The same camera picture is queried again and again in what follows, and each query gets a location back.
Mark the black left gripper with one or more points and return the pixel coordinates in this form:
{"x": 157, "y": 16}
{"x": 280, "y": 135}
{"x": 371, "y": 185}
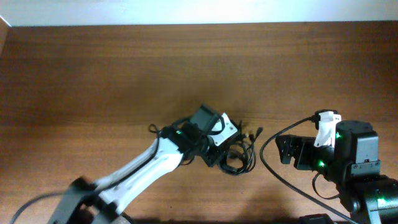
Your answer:
{"x": 212, "y": 159}

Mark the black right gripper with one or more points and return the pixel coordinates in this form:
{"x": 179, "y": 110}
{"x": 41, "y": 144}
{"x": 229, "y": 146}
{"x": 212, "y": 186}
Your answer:
{"x": 304, "y": 144}

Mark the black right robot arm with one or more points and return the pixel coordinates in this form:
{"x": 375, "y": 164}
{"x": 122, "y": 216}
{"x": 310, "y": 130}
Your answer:
{"x": 351, "y": 162}

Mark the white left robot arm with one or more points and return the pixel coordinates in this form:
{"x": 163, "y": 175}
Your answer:
{"x": 204, "y": 134}

